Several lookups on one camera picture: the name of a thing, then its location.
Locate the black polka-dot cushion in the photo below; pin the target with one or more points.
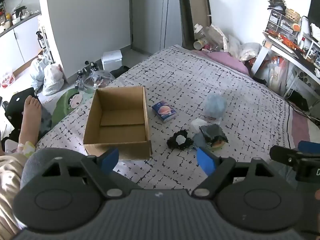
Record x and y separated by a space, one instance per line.
17 105

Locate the dark grey pouch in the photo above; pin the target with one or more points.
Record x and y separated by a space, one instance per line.
212 132

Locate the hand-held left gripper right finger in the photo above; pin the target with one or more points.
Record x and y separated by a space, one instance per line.
206 161

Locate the person's beige pajama clothing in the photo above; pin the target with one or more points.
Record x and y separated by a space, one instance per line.
8 180

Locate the flat cardboard panel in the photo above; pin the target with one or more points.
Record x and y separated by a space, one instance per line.
195 5

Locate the brown cardboard box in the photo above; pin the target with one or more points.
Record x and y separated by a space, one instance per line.
117 120

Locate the dark spray bottle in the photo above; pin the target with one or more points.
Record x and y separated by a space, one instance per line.
40 41

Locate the crumpled white bag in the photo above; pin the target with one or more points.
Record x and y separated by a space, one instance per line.
246 50

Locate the clear drawer organizer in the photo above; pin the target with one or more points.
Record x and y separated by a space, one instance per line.
277 22

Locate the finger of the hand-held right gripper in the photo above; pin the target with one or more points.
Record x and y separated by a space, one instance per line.
285 155
310 146

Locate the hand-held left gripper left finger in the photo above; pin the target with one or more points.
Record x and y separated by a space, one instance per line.
111 158

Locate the grey closet door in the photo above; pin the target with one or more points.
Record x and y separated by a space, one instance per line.
155 15

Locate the blue-grey cloth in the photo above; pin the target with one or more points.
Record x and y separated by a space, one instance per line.
199 140

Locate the white soft pouch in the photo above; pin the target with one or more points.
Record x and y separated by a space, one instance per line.
198 125

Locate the green cartoon mat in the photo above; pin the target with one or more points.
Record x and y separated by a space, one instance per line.
67 102

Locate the white kitchen cabinet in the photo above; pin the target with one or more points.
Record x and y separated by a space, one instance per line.
20 45

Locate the black monitor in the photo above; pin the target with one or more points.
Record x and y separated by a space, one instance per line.
315 10

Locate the person's bare foot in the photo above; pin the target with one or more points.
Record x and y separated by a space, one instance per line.
28 120

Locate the pink pillow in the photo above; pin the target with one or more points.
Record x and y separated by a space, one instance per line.
227 60

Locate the white box appliance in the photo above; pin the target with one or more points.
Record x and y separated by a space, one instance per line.
112 60

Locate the white desk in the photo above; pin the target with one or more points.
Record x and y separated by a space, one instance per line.
282 52

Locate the white plastic bag red print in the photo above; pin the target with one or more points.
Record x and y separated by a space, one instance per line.
53 80

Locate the crumpled clear plastic bag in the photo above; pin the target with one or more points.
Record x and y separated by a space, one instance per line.
217 38

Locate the black lace scrunchie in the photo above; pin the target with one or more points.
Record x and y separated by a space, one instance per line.
175 142

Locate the red and white snack bag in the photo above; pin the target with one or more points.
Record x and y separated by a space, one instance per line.
7 80

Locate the wicker basket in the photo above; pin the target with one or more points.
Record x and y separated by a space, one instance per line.
293 15

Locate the clear plastic jar white lid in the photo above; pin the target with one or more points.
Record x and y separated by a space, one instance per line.
201 32

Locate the black cloth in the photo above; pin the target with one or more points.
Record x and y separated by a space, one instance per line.
120 71

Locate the light blue fluffy plush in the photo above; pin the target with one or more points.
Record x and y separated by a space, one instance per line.
215 105

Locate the paper cup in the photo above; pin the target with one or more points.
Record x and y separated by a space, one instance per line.
198 45

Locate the blue tissue pack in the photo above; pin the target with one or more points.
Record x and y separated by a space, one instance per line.
163 111

